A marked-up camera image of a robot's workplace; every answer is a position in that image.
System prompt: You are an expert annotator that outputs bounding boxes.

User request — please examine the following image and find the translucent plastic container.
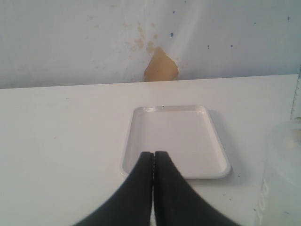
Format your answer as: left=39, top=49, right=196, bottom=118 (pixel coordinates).
left=254, top=120, right=301, bottom=226

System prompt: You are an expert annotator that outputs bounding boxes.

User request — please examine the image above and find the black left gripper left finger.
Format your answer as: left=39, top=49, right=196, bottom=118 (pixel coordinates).
left=76, top=152, right=154, bottom=226

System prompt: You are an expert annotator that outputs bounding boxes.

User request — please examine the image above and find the white rectangular tray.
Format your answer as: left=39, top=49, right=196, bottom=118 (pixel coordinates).
left=120, top=105, right=231, bottom=179

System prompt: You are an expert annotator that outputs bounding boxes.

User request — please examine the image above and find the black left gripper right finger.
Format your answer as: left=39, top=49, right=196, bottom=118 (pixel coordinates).
left=154, top=151, right=237, bottom=226

